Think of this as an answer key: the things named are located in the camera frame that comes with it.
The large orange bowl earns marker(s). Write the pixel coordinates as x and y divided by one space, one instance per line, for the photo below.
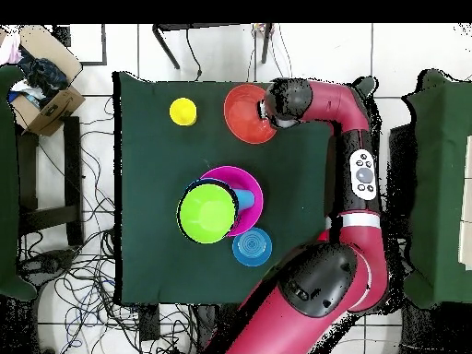
241 118

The large pink bowl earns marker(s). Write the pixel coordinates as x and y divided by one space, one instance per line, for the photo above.
250 180

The blue cup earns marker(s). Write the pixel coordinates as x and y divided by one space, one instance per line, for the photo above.
245 201

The green bowl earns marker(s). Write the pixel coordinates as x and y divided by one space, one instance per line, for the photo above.
206 214

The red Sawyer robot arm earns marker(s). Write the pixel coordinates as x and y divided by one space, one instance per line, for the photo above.
350 110

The yellow cup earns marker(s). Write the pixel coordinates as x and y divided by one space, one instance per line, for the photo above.
183 111

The small blue bowl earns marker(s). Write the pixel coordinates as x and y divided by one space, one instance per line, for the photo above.
252 247

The black box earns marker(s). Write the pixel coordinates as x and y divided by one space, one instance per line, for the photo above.
402 166

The dark green tablecloth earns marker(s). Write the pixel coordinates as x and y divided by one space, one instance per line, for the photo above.
166 265

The green cloth covered table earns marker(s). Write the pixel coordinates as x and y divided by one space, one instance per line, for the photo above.
7 184
438 184

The black bench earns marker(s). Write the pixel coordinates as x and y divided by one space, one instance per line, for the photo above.
73 177

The cardboard box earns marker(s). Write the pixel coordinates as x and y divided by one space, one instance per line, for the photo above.
55 110

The dark clothes bundle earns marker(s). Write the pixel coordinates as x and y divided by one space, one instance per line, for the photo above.
44 77

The beige board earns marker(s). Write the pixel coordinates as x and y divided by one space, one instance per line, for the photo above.
466 202

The black power strip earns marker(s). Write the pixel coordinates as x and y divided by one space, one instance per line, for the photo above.
149 324

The black metal table frame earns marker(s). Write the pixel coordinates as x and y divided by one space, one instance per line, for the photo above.
166 46

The black pedestal leg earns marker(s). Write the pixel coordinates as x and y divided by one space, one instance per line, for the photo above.
48 263

